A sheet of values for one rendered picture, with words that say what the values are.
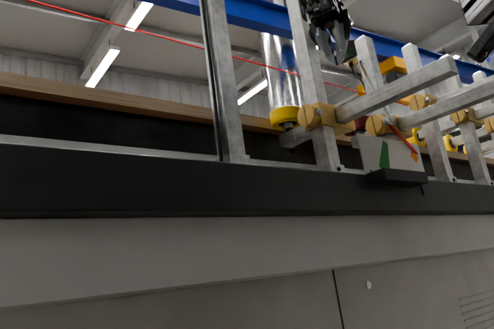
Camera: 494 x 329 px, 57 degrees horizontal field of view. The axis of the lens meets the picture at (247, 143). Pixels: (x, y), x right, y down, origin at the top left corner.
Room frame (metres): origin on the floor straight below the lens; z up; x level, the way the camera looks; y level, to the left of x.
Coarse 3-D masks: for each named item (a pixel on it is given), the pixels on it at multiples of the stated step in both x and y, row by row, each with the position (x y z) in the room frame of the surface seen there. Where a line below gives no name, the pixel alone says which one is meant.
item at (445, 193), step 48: (0, 144) 0.48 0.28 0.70; (0, 192) 0.48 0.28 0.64; (48, 192) 0.52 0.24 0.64; (96, 192) 0.55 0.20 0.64; (144, 192) 0.60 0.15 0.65; (192, 192) 0.65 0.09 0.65; (240, 192) 0.71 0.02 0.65; (288, 192) 0.78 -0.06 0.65; (336, 192) 0.87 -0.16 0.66; (384, 192) 0.98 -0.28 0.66; (432, 192) 1.12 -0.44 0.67; (480, 192) 1.31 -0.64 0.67
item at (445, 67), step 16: (432, 64) 0.76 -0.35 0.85; (448, 64) 0.74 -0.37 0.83; (400, 80) 0.81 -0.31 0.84; (416, 80) 0.79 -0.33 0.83; (432, 80) 0.77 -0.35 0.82; (368, 96) 0.86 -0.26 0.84; (384, 96) 0.84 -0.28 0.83; (400, 96) 0.83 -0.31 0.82; (336, 112) 0.93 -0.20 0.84; (352, 112) 0.90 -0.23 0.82; (368, 112) 0.90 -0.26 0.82; (304, 128) 1.00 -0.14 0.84; (288, 144) 1.04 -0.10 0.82
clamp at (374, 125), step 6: (372, 120) 1.07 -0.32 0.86; (378, 120) 1.06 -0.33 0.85; (396, 120) 1.10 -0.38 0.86; (366, 126) 1.08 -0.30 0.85; (372, 126) 1.07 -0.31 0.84; (378, 126) 1.06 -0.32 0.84; (384, 126) 1.06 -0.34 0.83; (396, 126) 1.09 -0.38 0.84; (372, 132) 1.08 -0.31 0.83; (378, 132) 1.07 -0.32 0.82; (384, 132) 1.07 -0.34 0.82; (390, 132) 1.07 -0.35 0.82; (402, 132) 1.11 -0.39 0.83; (408, 132) 1.12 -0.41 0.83
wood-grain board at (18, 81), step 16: (0, 80) 0.67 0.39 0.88; (16, 80) 0.68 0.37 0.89; (32, 80) 0.70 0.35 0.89; (48, 80) 0.72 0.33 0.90; (32, 96) 0.72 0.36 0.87; (48, 96) 0.73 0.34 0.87; (64, 96) 0.74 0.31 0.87; (80, 96) 0.75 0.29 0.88; (96, 96) 0.77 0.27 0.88; (112, 96) 0.80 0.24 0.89; (128, 96) 0.82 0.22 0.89; (144, 96) 0.84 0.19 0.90; (128, 112) 0.85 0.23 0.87; (144, 112) 0.86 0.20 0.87; (160, 112) 0.87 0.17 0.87; (176, 112) 0.89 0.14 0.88; (192, 112) 0.92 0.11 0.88; (208, 112) 0.95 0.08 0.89; (256, 128) 1.05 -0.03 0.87; (272, 128) 1.08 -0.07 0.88; (464, 160) 1.79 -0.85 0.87
